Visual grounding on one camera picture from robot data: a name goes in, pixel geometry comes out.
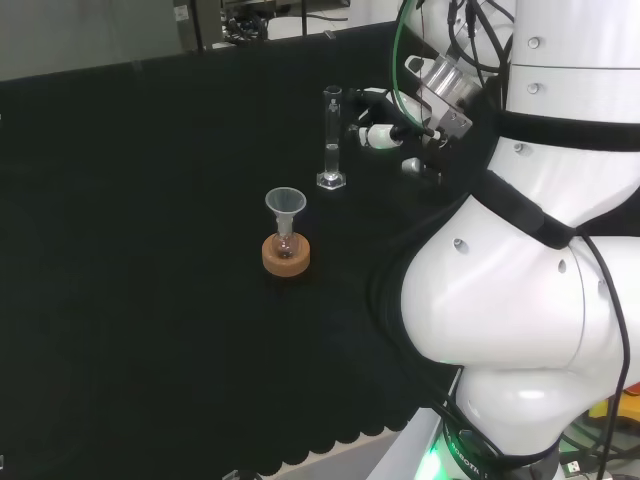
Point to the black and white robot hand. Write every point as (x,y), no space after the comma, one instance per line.
(380,136)

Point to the clear glass graduated cylinder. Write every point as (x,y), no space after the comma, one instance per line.
(331,150)

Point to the silver cloth clip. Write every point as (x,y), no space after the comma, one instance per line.
(328,34)

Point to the clear plastic funnel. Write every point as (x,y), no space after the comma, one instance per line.
(285,200)

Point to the small round-bottom glass flask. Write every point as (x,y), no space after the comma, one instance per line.
(286,246)

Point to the black bench cloth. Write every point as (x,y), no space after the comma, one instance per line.
(150,250)

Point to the pale grey board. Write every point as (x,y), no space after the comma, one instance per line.
(75,35)

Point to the yellow stop button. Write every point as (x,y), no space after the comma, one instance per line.
(627,407)

